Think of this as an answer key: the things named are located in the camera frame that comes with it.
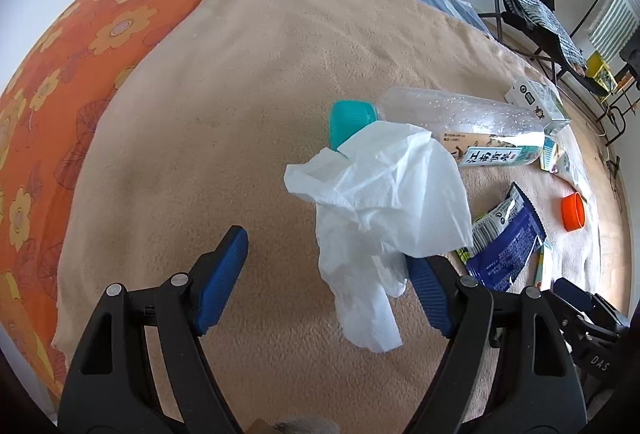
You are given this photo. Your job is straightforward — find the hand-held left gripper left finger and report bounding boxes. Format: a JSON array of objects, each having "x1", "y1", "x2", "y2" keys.
[{"x1": 59, "y1": 225, "x2": 249, "y2": 434}]

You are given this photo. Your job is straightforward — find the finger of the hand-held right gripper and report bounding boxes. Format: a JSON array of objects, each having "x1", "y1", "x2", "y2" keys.
[{"x1": 552, "y1": 278, "x2": 620, "y2": 331}]

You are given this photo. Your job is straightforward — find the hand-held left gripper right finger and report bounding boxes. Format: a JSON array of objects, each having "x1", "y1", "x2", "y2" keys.
[{"x1": 400, "y1": 254, "x2": 588, "y2": 434}]

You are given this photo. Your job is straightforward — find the blue snack wrapper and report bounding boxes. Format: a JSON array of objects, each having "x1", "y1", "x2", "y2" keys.
[{"x1": 452, "y1": 183, "x2": 547, "y2": 293}]

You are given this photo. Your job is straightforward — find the white tissue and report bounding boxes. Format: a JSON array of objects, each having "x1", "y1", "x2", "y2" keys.
[{"x1": 285, "y1": 123, "x2": 474, "y2": 354}]

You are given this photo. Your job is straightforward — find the green yellow small packet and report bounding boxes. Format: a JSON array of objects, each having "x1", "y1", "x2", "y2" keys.
[{"x1": 534, "y1": 241, "x2": 555, "y2": 292}]

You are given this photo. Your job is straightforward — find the orange bottle cap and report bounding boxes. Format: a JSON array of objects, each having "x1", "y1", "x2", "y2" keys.
[{"x1": 561, "y1": 192, "x2": 587, "y2": 231}]

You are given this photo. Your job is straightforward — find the small white teal packet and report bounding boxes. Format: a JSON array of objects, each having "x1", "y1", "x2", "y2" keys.
[{"x1": 539, "y1": 136, "x2": 571, "y2": 173}]

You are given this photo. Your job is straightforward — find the beige fleece blanket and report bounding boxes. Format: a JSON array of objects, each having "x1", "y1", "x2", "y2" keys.
[{"x1": 50, "y1": 0, "x2": 608, "y2": 434}]

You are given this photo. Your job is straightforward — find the clear plastic bottle teal cap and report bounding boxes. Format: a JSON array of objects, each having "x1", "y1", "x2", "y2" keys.
[{"x1": 328, "y1": 87, "x2": 547, "y2": 171}]

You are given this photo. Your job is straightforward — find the white green milk carton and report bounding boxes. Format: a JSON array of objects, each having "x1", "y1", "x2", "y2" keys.
[{"x1": 504, "y1": 80, "x2": 572, "y2": 137}]

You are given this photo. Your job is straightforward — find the yellow box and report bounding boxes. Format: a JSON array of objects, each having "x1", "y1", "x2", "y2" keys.
[{"x1": 585, "y1": 52, "x2": 618, "y2": 92}]

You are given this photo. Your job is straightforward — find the orange floral bed sheet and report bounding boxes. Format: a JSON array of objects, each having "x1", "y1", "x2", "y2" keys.
[{"x1": 0, "y1": 0, "x2": 246, "y2": 397}]

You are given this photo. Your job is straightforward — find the green white striped towel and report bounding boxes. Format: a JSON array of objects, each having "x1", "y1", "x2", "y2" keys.
[{"x1": 590, "y1": 0, "x2": 640, "y2": 64}]

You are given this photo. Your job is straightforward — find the checked cloth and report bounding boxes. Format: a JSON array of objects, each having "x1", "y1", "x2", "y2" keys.
[{"x1": 502, "y1": 0, "x2": 587, "y2": 74}]

